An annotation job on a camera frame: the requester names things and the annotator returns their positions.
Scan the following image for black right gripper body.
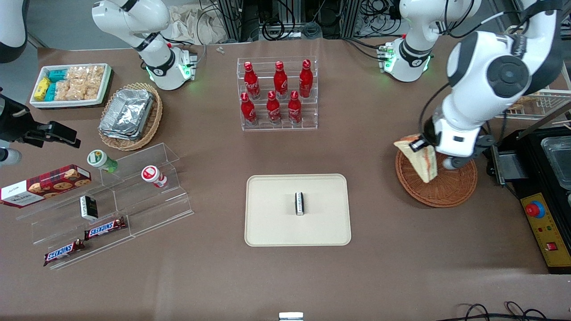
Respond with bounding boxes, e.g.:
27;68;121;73
0;94;41;144

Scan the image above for triangular sandwich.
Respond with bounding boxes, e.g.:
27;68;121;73
393;134;437;184

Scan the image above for brown round wicker basket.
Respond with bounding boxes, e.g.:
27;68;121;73
395;147;478;208

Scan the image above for silver aluminium foil tray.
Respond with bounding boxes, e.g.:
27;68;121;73
99;88;155;141

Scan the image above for light woven wicker basket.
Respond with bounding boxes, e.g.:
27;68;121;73
98;82;164;152

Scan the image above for beige plastic serving tray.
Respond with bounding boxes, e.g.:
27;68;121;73
244;174;352;247

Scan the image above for white plastic snack bin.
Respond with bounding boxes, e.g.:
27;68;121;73
30;63;112;110

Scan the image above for green lidded snack cup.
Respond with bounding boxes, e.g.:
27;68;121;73
87;149;119;174

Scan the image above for clear rice cracker bag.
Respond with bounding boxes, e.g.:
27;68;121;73
70;82;103;101
87;66;106;88
67;66;88;84
54;80;72;101

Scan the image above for yellow snack packet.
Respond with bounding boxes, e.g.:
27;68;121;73
34;77;51;101

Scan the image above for red tartan shortbread cookie box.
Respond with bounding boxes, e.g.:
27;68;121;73
0;165;92;209

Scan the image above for black sealing machine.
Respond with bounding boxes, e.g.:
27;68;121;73
486;127;571;202

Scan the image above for black diagonal metal bar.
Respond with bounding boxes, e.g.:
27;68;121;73
517;104;571;140

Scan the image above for red lidded snack cup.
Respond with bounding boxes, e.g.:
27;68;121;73
141;165;168;188

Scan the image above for brown Snickers chocolate bar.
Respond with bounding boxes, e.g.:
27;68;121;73
43;239;86;267
84;217;127;241

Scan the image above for clear plastic container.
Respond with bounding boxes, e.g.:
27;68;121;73
541;137;571;190

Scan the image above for clear acrylic tiered display stand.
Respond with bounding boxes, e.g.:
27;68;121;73
16;143;194;271

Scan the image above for red emergency stop button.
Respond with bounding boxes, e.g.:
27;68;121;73
525;200;546;219

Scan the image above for clear acrylic bottle rack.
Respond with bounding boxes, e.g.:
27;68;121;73
236;56;319;132

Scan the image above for red cola bottle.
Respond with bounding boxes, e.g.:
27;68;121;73
244;62;261;99
266;91;282;125
240;92;258;126
287;90;302;125
299;59;314;98
273;61;288;99

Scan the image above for yellow control box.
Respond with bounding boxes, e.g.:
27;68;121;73
520;192;571;274

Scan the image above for crumpled beige cloth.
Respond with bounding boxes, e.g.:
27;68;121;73
167;4;229;45

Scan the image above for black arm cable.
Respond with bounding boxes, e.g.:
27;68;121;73
418;82;452;134

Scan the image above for white wire rack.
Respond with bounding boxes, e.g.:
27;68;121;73
506;89;571;121

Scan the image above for black floor cables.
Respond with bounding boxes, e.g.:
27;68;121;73
448;301;552;321

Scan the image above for black coiled cable bundle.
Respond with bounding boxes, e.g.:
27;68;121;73
261;17;287;41

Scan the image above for aluminium frame post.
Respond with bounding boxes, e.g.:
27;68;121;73
219;0;251;43

